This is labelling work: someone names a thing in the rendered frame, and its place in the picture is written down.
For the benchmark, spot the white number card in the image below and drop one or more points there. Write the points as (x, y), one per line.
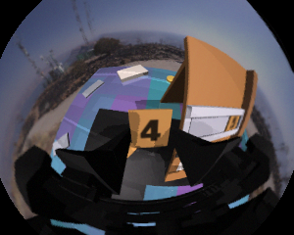
(180, 167)

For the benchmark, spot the yellow flat disc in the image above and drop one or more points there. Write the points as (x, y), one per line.
(170, 77)

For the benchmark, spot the orange flat letter tile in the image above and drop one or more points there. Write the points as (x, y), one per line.
(130, 151)

